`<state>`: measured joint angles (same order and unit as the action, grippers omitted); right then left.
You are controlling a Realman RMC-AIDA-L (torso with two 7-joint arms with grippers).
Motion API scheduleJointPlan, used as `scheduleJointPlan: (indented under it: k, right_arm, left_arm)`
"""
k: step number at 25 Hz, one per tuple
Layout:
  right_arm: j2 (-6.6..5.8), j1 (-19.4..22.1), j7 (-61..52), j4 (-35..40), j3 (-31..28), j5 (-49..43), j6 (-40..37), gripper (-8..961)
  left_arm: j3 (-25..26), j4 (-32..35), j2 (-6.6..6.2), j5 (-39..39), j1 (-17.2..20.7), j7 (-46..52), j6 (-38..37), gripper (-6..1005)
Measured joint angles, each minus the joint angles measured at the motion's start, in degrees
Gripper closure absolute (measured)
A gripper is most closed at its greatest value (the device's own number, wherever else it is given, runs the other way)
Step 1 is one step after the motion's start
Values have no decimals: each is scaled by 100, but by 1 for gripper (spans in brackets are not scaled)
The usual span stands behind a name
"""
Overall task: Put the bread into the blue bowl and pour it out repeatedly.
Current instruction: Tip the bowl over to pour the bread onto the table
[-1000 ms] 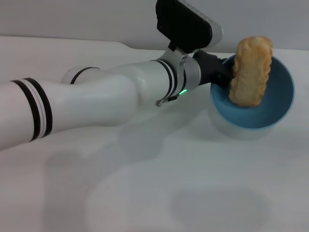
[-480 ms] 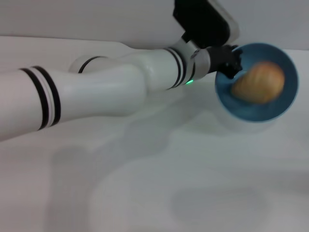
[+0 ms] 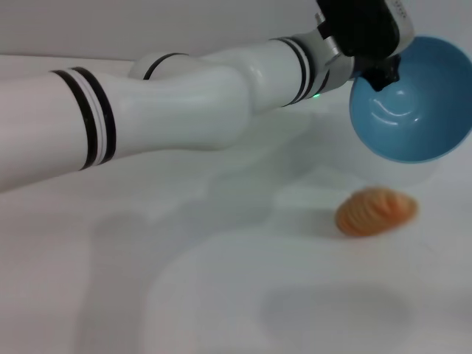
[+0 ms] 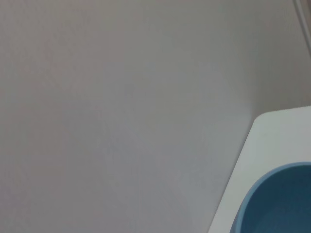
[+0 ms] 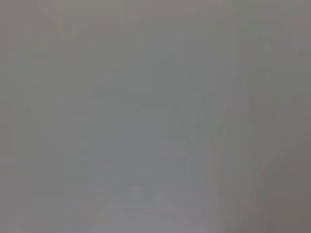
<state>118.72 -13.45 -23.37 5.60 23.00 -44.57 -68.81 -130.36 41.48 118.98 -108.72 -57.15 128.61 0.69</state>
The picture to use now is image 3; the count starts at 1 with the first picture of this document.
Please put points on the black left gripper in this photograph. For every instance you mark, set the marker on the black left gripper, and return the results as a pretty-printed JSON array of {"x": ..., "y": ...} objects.
[{"x": 380, "y": 65}]

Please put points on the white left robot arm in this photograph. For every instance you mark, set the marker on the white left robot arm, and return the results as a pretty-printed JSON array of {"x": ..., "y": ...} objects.
[{"x": 166, "y": 107}]

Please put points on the orange striped toy bread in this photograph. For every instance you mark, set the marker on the orange striped toy bread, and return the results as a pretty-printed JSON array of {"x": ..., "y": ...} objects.
[{"x": 372, "y": 214}]

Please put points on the black silver wrist camera box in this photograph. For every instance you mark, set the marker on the black silver wrist camera box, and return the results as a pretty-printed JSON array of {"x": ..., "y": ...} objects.
[{"x": 361, "y": 26}]

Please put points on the silver camera mount bracket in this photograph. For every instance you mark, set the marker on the silver camera mount bracket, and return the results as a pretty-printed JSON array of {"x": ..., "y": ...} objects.
[{"x": 330, "y": 42}]

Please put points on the blue bowl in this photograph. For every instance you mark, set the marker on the blue bowl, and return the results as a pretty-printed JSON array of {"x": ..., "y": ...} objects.
[{"x": 424, "y": 136}]

